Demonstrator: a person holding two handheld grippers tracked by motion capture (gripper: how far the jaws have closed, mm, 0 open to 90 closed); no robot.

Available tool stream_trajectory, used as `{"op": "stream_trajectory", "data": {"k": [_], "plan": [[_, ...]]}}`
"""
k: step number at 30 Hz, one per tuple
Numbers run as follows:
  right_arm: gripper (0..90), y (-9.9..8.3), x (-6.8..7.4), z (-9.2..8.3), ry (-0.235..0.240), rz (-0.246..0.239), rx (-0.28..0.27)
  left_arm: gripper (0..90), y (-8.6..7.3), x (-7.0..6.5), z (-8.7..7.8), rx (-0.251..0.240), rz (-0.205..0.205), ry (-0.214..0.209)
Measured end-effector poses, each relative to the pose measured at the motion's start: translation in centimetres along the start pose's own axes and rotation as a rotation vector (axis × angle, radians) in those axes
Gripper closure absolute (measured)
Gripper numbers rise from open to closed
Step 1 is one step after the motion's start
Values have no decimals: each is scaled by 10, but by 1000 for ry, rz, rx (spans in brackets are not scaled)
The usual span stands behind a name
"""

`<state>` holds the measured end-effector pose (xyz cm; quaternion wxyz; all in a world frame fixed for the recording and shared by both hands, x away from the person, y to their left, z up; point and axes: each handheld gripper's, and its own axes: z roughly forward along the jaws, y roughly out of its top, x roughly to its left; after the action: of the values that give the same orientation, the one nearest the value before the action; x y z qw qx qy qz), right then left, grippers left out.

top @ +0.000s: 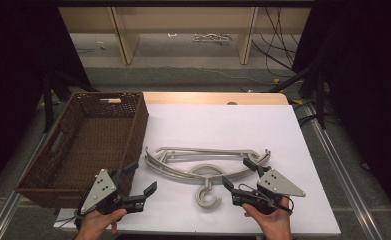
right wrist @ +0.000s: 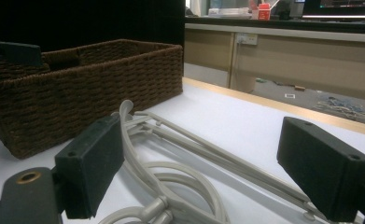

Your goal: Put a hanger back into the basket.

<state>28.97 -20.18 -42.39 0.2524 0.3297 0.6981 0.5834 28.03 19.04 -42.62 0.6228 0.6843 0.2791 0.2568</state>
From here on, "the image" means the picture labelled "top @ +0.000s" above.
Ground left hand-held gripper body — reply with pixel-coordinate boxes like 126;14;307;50
77;168;147;216

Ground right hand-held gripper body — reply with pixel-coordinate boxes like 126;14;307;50
231;167;307;216

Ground grey plastic clothes hanger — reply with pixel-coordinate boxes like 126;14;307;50
146;146;271;209
145;146;272;209

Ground brown wicker basket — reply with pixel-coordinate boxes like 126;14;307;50
16;91;150;209

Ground person's left hand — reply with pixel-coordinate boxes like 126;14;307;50
74;208;128;240

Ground person's right hand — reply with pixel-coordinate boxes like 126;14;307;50
242;196;294;240

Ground white table sheet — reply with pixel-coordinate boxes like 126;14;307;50
54;103;342;236

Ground black metal stand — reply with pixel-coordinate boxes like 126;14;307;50
268;61;328;130
42;69;99;134

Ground white hangers on floor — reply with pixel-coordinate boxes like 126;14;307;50
192;32;233;45

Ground beige wooden shelf unit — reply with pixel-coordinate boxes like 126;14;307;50
58;7;312;66

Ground right hand-held gripper cable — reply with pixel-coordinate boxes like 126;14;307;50
237;183;296;215

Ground aluminium floor rail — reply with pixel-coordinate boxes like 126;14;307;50
0;133;48;240
302;103;391;240

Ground thin white floor cable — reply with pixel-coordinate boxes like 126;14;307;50
167;65;274;85

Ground bundle of black floor cables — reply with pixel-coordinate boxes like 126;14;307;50
251;7;301;78

